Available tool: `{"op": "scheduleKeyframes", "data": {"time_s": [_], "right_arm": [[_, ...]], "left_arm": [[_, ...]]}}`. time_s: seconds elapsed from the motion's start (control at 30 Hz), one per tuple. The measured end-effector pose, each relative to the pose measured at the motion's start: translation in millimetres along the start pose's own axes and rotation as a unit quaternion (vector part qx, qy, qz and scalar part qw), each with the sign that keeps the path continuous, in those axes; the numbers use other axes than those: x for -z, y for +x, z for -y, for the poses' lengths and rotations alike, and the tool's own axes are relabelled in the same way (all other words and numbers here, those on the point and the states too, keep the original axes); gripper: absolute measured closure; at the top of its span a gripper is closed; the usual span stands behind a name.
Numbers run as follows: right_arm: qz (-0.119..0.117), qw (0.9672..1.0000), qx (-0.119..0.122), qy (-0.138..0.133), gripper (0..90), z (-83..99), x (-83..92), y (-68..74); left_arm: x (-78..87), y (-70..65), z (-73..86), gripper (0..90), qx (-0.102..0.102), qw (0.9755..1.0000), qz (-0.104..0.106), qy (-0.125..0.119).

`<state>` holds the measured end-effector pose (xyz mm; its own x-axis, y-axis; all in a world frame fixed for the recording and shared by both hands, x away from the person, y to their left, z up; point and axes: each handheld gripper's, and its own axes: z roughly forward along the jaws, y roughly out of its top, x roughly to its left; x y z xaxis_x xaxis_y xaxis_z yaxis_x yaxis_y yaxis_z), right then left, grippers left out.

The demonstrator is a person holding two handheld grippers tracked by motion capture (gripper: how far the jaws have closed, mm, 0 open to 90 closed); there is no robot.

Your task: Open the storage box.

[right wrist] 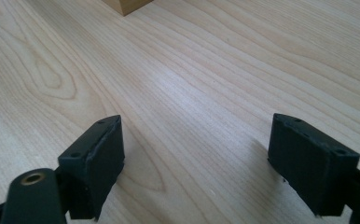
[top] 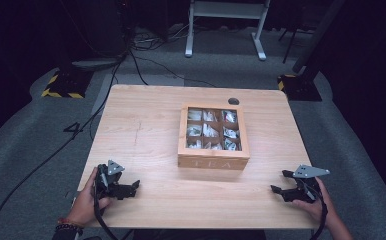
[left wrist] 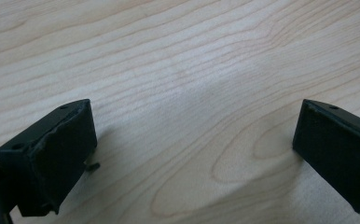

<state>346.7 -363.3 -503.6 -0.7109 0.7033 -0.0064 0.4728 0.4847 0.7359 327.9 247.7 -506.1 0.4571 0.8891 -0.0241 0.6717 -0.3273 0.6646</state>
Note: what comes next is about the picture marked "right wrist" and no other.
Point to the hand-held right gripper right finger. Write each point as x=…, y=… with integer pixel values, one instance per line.
x=308, y=168

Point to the wooden compartment box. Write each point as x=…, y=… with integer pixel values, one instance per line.
x=126, y=5

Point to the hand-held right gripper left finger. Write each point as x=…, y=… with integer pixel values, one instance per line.
x=100, y=168

